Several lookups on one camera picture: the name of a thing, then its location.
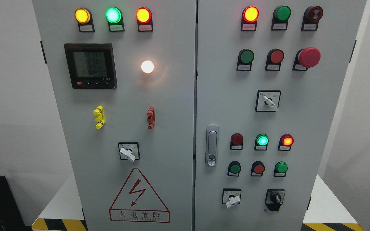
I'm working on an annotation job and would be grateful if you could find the lower green start button left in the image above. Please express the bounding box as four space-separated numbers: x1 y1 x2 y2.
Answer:
227 161 242 177

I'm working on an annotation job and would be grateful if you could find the upper green push button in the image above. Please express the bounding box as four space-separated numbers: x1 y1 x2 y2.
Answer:
236 49 254 71

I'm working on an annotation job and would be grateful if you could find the green push button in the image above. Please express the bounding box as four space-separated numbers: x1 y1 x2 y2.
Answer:
273 161 288 177
236 49 254 71

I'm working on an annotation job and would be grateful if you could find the lower red push button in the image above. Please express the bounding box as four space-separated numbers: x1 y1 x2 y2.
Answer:
251 161 265 176

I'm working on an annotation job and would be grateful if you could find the red push button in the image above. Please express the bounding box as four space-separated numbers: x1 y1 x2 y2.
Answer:
251 161 265 176
265 48 284 71

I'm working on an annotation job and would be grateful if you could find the upper red push button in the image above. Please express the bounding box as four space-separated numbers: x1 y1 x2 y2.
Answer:
265 48 284 71

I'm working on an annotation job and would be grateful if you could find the lower green push button right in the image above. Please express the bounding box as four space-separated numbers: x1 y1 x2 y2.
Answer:
273 161 288 177

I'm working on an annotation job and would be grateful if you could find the red emergency stop mushroom button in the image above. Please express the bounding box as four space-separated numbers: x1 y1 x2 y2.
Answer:
292 47 321 71

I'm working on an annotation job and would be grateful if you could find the red terminal connector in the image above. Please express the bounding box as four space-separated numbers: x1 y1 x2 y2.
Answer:
147 106 156 130

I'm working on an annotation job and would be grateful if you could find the lower red indicator light left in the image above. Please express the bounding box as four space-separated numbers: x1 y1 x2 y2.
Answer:
230 133 243 150

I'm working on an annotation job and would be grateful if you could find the red indicator light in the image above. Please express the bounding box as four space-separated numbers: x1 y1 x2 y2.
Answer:
230 133 243 150
278 133 294 151

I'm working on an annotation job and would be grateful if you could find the white glowing indicator lamp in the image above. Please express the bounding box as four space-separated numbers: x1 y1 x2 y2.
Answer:
141 60 154 74

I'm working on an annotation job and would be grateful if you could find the left grey cabinet door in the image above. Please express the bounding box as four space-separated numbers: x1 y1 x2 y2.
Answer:
33 0 196 231

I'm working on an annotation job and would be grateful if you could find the grey cabinet door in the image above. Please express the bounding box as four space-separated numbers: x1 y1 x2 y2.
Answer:
33 0 196 231
194 0 366 231

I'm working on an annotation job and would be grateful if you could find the lower green indicator light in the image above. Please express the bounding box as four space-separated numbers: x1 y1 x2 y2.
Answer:
254 133 269 151

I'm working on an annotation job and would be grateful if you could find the green indicator light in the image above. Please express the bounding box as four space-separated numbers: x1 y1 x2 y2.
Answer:
254 133 269 151
105 7 125 32

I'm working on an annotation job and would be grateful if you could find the yellow terminal connector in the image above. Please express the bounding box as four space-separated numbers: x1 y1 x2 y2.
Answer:
93 105 105 130

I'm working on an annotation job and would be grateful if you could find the right grey cabinet door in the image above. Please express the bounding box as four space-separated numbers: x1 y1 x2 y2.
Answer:
194 0 366 231

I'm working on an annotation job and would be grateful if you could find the red electrical hazard warning sign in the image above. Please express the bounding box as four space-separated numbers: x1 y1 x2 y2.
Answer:
109 168 170 223

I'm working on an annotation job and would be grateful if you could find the lower red indicator light right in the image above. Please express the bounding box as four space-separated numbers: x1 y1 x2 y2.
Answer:
278 133 294 151

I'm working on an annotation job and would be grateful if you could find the black digital power meter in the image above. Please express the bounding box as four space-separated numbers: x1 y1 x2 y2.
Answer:
64 43 118 89

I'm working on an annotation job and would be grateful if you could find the orange-red indicator light top left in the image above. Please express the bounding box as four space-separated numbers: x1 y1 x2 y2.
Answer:
136 6 153 32

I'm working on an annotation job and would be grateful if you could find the red lit indicator top right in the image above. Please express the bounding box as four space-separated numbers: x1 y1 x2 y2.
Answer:
241 6 260 31

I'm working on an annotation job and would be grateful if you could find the green indicator light top left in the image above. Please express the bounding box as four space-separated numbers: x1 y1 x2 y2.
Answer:
105 7 125 32

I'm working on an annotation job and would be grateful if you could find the green indicator top right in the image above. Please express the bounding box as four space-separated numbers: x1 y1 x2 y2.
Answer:
271 5 292 31

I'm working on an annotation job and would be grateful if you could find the yellow indicator light top left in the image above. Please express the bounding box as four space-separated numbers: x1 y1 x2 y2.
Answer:
74 7 94 32

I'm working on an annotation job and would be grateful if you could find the dark red buzzer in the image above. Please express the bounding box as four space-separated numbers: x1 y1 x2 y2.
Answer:
301 6 323 31

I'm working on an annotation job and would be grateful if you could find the white platform with hazard stripes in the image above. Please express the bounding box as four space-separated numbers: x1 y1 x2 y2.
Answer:
31 176 363 231

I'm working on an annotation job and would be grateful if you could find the silver door latch handle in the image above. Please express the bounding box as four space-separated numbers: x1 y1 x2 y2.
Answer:
205 124 219 167

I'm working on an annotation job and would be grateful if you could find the left door white selector switch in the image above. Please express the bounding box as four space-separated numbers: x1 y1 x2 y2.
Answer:
118 141 140 162

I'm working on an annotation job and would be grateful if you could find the upper right white selector switch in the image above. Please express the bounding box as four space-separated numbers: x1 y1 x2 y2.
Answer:
255 90 281 112

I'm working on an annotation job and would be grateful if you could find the lower white selector switch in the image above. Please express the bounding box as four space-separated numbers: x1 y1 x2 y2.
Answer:
222 188 242 209

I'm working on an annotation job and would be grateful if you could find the black rotary knob switch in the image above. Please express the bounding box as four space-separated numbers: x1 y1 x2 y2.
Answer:
265 189 286 211

